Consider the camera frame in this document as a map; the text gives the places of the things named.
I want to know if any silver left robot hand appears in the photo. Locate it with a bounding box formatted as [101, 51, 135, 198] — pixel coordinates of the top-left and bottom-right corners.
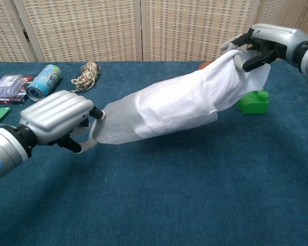
[19, 89, 106, 154]

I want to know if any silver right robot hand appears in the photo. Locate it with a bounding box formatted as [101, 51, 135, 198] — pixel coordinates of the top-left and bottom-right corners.
[220, 23, 308, 72]

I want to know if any light blue drink can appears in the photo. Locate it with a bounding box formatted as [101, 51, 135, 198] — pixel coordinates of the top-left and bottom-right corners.
[26, 64, 63, 103]

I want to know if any dark red black box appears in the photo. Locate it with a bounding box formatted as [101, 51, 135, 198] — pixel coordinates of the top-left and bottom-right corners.
[0, 75, 34, 106]

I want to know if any clear purple plastic box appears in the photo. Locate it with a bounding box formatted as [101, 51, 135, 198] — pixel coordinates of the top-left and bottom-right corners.
[0, 74, 25, 98]

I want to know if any green toy building block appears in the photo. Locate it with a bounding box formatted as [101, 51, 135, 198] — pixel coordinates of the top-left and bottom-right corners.
[237, 87, 270, 115]

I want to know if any woven rattan folding screen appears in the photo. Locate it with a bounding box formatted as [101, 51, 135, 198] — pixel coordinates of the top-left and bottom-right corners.
[0, 0, 308, 63]

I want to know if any blue felt table cover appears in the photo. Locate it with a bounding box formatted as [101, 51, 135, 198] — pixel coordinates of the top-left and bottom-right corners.
[0, 60, 308, 246]

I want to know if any beige braided rope bundle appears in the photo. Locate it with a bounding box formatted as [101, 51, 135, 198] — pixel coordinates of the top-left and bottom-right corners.
[66, 62, 101, 93]

